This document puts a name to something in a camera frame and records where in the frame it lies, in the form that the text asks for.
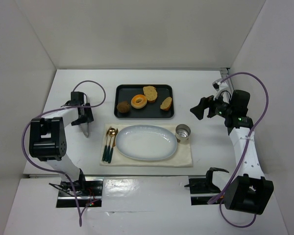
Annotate orange bagel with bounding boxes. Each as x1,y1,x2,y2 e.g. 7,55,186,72
131,94,147,109

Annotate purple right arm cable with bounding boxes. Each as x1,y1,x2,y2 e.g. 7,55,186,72
207,71,270,228

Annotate large bread slice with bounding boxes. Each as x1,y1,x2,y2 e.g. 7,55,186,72
143,86,158,103

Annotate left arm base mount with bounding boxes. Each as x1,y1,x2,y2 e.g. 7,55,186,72
49,177,103,208

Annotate steel cup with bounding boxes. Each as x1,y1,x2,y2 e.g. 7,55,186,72
175,124,191,143

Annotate gold spoon green handle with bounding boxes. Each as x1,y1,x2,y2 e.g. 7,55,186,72
102,127,116,162

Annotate small bread slice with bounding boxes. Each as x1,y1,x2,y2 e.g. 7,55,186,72
160,96,172,111

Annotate brown chocolate croissant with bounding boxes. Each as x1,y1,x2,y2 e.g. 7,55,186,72
117,101,131,114

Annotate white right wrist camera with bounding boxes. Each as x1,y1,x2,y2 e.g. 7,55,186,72
212,79,231,100

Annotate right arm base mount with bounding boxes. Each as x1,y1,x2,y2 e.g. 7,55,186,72
184,167,229,206

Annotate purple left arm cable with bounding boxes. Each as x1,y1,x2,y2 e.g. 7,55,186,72
22,80,106,227

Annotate gold knife green handle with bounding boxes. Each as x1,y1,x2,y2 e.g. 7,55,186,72
107,129,119,164

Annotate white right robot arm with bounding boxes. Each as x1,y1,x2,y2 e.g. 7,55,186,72
190,90,274,215

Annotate beige cloth placemat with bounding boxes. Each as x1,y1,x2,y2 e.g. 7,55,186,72
99,123,193,168

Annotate metal tongs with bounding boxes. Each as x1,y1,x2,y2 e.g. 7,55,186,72
79,123,89,138

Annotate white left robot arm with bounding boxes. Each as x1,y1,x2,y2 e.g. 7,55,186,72
29,92,94,191

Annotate oval light blue plate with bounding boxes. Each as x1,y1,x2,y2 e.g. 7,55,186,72
116,125,177,161

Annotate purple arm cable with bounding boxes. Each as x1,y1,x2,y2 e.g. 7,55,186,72
22,80,106,227
207,71,270,228

